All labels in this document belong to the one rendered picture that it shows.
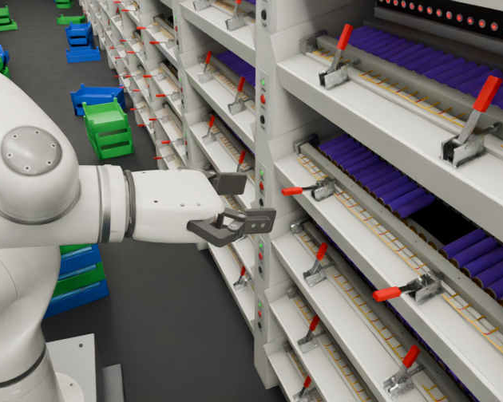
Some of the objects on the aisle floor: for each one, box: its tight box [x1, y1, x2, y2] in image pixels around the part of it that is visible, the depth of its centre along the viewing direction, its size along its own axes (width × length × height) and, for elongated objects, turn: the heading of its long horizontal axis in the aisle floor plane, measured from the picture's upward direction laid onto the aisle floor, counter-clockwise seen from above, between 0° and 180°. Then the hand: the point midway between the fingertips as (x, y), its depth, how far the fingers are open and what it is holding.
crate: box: [43, 279, 109, 319], centre depth 164 cm, size 30×20×8 cm
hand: (251, 200), depth 57 cm, fingers open, 8 cm apart
